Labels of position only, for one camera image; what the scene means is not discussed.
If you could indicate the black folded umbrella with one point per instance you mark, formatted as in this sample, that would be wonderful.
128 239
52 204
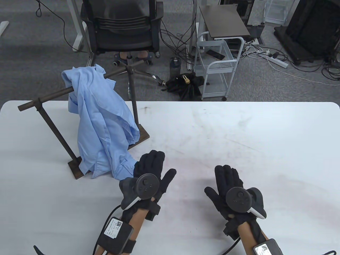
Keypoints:
186 89

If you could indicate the white power strip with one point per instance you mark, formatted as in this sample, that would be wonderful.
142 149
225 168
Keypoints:
277 61

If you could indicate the light blue long-sleeve shirt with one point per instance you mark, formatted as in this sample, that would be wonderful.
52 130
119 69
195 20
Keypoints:
98 119

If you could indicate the black equipment stand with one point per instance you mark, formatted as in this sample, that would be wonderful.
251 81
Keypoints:
310 24

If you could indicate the grey black hand controller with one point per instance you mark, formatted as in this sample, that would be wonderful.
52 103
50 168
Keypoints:
146 186
239 199

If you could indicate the dark water bottle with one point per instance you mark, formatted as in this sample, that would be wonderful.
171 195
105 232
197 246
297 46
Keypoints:
175 67

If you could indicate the white desktop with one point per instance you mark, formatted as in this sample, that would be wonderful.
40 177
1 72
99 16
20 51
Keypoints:
279 132

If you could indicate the dark wooden desktop rack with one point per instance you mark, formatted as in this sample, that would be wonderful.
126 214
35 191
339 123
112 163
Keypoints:
73 167

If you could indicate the person's left hand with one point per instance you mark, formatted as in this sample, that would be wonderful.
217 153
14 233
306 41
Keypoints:
152 162

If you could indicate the white desk foot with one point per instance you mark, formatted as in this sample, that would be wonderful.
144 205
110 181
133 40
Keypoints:
3 28

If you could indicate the black wrist sensor box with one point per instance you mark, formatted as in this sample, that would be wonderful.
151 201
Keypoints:
268 248
114 231

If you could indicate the black computer case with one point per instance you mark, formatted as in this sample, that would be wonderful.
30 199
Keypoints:
245 10

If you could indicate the black office chair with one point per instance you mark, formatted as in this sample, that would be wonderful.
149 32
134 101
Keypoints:
124 29

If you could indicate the person's right forearm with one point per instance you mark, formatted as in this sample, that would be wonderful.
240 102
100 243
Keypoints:
248 236

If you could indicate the person's right hand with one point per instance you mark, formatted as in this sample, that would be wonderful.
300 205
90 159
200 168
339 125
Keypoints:
228 178

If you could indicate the grey metal desk leg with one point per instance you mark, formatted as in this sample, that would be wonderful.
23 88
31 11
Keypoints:
190 61
90 59

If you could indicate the black phone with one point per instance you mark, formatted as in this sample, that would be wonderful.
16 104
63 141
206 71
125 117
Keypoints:
215 54

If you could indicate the dark brown side table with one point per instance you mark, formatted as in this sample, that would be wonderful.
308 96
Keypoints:
223 21

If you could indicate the white desk leg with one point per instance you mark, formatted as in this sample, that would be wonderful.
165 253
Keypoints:
77 26

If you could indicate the person's left forearm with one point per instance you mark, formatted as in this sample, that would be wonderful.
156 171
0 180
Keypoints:
136 221

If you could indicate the white metal rolling cart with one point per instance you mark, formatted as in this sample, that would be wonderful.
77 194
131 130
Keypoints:
212 65

